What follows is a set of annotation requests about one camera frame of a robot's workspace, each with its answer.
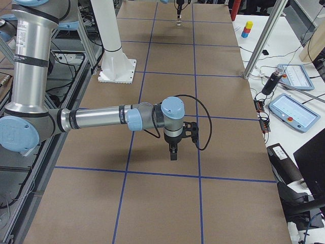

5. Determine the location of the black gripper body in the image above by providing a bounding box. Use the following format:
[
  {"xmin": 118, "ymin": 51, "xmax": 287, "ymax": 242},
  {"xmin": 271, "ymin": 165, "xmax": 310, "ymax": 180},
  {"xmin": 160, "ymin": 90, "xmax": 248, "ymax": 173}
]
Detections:
[{"xmin": 164, "ymin": 133, "xmax": 182, "ymax": 145}]

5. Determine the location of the red cylinder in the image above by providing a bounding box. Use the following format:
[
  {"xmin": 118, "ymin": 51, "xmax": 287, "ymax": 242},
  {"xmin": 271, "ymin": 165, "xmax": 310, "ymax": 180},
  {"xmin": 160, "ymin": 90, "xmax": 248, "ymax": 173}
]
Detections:
[{"xmin": 231, "ymin": 0, "xmax": 241, "ymax": 21}]

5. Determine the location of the blue block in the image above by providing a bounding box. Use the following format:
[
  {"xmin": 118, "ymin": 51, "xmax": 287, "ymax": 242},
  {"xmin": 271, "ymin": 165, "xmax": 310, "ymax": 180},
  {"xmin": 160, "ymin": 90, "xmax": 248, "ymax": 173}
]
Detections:
[{"xmin": 241, "ymin": 31, "xmax": 249, "ymax": 38}]

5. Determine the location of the yellow block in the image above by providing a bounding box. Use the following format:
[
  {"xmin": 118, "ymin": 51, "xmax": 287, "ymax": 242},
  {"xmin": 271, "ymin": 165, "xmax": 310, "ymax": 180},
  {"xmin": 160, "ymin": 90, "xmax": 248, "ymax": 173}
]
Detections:
[{"xmin": 245, "ymin": 21, "xmax": 253, "ymax": 29}]

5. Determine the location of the red block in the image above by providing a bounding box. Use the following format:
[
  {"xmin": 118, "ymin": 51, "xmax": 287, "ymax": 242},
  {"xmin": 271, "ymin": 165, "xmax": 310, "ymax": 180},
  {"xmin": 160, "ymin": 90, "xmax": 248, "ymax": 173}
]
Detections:
[{"xmin": 243, "ymin": 27, "xmax": 251, "ymax": 34}]

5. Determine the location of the orange circuit board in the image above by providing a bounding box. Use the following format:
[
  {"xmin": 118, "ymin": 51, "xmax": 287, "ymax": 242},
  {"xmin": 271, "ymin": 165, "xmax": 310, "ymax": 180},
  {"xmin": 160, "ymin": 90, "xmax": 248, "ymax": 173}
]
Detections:
[{"xmin": 253, "ymin": 99, "xmax": 265, "ymax": 113}]

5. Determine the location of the black box with label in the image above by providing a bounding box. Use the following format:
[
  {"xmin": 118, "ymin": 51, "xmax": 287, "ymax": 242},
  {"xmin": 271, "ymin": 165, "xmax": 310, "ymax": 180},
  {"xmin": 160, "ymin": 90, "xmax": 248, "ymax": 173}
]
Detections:
[{"xmin": 267, "ymin": 143, "xmax": 305, "ymax": 185}]

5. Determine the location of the near teach pendant tablet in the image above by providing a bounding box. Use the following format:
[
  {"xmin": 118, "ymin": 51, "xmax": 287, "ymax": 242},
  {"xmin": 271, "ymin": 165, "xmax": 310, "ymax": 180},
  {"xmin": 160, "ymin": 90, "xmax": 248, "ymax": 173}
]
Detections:
[{"xmin": 269, "ymin": 94, "xmax": 321, "ymax": 133}]

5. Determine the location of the teach pendant tablet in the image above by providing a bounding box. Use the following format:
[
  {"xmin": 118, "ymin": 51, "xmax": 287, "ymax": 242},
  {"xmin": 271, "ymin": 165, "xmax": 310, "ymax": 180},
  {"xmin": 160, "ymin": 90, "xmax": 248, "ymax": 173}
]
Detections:
[
  {"xmin": 277, "ymin": 64, "xmax": 315, "ymax": 91},
  {"xmin": 269, "ymin": 94, "xmax": 321, "ymax": 133}
]

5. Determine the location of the black water bottle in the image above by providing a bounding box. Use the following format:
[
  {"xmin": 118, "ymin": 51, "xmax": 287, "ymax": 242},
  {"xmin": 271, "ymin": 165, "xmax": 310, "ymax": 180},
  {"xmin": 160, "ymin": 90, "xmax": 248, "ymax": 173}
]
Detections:
[{"xmin": 262, "ymin": 71, "xmax": 282, "ymax": 96}]

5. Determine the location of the far teach pendant tablet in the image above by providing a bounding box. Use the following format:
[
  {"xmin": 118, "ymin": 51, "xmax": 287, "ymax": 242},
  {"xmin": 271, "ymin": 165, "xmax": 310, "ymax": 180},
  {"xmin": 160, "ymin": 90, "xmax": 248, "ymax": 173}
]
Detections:
[{"xmin": 277, "ymin": 64, "xmax": 315, "ymax": 91}]

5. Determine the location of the black monitor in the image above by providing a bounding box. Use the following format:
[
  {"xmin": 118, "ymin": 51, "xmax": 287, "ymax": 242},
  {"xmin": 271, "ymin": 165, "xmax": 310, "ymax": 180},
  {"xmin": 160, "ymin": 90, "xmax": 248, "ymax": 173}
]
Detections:
[{"xmin": 294, "ymin": 129, "xmax": 325, "ymax": 198}]

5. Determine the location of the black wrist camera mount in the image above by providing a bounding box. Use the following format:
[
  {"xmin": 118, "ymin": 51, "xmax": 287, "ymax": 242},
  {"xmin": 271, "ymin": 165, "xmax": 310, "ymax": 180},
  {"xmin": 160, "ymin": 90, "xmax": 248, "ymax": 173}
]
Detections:
[{"xmin": 181, "ymin": 121, "xmax": 199, "ymax": 145}]

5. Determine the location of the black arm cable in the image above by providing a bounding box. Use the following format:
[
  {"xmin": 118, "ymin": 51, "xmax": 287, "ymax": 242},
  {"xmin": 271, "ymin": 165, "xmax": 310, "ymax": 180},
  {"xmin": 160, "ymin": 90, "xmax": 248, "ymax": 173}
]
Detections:
[{"xmin": 144, "ymin": 94, "xmax": 213, "ymax": 151}]

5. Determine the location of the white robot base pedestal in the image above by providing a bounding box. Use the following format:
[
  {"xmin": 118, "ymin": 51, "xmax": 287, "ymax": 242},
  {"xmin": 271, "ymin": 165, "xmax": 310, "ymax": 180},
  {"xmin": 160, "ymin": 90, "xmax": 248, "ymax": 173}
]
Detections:
[{"xmin": 91, "ymin": 0, "xmax": 137, "ymax": 84}]

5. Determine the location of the aluminium frame post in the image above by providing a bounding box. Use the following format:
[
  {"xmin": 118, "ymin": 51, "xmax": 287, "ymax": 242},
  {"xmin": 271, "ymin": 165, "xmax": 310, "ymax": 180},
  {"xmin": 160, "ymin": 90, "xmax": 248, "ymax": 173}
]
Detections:
[{"xmin": 242, "ymin": 0, "xmax": 288, "ymax": 80}]

